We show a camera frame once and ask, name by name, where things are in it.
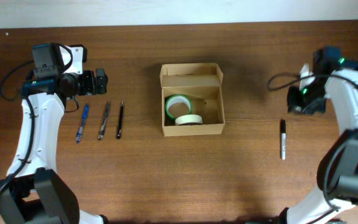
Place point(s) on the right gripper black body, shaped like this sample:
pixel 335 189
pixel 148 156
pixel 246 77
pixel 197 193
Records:
pixel 304 104

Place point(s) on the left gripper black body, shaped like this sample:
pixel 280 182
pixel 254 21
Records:
pixel 89 83

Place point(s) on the black and white marker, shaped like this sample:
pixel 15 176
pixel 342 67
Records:
pixel 283 136

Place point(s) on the blue ballpoint pen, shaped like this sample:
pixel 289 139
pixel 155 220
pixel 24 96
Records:
pixel 82 123

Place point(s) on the green tape roll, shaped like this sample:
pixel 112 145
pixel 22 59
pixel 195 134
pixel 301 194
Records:
pixel 174 99

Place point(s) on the cream masking tape roll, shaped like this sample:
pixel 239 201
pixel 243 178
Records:
pixel 189 119

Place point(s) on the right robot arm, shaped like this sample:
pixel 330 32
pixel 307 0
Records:
pixel 332 77

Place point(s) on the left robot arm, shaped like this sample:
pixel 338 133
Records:
pixel 32 191

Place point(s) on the black pen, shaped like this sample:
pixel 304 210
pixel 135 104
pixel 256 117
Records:
pixel 120 121

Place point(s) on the dark grey pen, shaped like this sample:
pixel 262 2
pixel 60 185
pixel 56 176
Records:
pixel 104 121

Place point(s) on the open cardboard box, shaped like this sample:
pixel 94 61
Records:
pixel 202 84

